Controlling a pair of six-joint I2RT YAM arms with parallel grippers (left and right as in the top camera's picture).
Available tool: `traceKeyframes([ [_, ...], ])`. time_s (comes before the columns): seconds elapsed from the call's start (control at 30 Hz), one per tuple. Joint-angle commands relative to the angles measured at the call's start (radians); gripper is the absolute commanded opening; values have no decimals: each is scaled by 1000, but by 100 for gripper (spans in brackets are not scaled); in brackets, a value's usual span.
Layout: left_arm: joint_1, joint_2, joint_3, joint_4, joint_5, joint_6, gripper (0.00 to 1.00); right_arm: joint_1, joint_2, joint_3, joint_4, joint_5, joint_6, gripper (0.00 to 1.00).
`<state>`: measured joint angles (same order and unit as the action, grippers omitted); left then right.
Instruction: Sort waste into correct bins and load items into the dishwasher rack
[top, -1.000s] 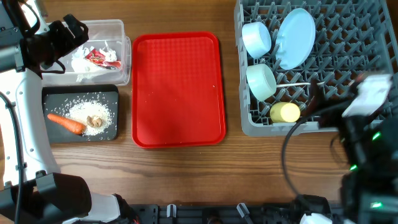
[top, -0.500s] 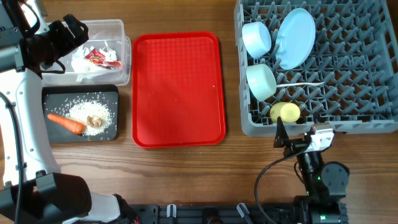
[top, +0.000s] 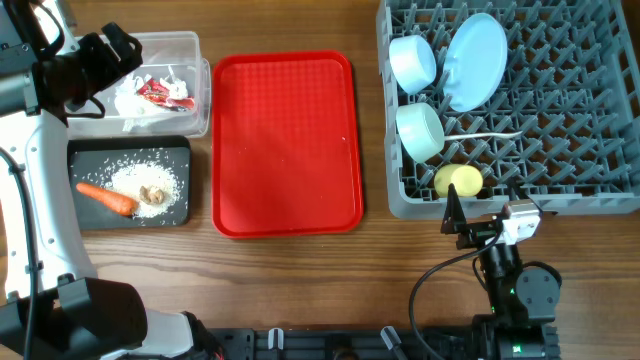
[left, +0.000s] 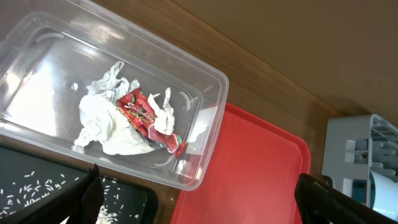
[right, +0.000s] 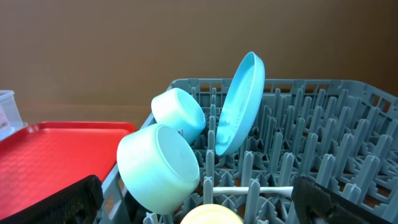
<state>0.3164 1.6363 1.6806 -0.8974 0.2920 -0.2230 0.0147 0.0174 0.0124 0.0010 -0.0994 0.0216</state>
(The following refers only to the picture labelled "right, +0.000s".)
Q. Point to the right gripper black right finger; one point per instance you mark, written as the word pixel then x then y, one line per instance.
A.
pixel 313 202

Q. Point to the red plastic tray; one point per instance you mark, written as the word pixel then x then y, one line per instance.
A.
pixel 44 158

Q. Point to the large light blue plate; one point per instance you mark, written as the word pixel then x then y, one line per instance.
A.
pixel 241 105

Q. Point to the light blue bowl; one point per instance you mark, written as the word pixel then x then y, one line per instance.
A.
pixel 179 110

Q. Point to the clear plastic bin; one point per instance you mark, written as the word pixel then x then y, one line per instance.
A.
pixel 10 118

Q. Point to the light green bowl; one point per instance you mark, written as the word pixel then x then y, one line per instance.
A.
pixel 158 167

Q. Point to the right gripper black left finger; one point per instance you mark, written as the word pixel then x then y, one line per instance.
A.
pixel 76 204

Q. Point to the grey dishwasher rack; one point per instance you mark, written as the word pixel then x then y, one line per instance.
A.
pixel 342 134

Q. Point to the white plastic spoon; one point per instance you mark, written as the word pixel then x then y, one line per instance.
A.
pixel 285 191

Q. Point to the yellow plastic cup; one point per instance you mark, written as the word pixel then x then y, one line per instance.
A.
pixel 211 214

